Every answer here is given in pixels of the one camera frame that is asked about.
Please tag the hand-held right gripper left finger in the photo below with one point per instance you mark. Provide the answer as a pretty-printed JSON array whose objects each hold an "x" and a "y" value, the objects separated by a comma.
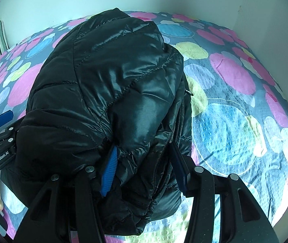
[{"x": 109, "y": 173}]

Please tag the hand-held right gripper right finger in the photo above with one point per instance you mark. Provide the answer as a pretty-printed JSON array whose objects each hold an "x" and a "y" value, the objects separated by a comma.
[{"x": 182, "y": 174}]

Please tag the black puffer jacket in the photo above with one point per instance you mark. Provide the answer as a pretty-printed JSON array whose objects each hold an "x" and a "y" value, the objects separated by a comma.
[{"x": 103, "y": 101}]

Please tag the polka dot blanket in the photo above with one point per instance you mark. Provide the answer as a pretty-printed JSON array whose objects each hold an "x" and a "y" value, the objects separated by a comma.
[{"x": 235, "y": 106}]

